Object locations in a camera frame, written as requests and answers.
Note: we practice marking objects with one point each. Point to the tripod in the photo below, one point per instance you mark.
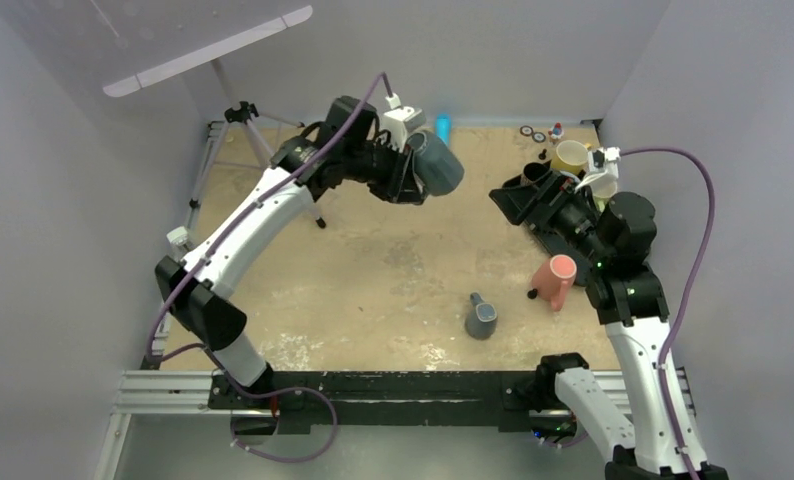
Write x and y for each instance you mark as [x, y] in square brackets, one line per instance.
[238, 121]

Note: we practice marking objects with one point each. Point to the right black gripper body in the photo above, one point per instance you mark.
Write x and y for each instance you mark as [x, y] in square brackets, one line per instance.
[569, 207]

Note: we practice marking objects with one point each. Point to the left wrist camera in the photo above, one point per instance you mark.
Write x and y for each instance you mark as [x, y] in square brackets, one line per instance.
[400, 121]

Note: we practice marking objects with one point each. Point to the yellow mug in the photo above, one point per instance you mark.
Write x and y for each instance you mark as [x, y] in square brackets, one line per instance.
[570, 156]

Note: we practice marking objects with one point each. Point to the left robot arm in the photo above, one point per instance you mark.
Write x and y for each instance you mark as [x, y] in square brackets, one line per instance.
[354, 143]

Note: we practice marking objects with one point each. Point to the overhead light panel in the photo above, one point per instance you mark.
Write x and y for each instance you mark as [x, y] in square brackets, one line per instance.
[207, 54]

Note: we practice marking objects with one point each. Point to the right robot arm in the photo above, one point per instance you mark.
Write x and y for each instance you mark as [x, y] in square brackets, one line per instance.
[657, 439]

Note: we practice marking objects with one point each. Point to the aluminium frame rail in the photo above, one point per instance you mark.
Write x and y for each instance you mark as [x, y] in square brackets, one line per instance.
[162, 428]

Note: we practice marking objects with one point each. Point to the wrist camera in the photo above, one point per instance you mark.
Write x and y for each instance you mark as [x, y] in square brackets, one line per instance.
[602, 172]
[400, 121]

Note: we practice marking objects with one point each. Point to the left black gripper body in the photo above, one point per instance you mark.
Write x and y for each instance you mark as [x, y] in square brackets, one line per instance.
[386, 167]

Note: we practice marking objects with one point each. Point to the brown mug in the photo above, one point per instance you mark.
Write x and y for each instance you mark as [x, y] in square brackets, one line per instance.
[535, 174]

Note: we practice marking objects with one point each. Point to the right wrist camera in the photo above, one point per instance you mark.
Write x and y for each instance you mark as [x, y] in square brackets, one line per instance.
[602, 172]

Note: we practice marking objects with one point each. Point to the small figurine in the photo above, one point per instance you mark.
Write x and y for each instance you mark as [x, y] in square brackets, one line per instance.
[556, 133]

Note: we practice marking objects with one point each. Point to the black tray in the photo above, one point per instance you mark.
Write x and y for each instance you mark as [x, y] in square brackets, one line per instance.
[553, 244]

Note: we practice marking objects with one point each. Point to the green mug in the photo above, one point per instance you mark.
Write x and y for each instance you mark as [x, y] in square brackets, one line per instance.
[602, 193]

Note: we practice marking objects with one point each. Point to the blue cylinder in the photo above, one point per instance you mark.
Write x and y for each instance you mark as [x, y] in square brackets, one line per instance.
[442, 127]

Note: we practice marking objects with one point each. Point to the pink mug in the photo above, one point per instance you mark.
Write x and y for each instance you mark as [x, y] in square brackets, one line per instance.
[554, 279]

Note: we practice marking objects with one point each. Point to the slate blue mug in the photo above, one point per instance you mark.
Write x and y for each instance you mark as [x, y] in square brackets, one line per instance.
[481, 320]

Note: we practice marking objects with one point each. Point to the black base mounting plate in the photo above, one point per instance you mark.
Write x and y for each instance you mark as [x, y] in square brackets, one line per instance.
[509, 401]

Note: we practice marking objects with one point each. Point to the dark blue-grey mug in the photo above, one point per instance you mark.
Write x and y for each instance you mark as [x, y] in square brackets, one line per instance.
[437, 167]

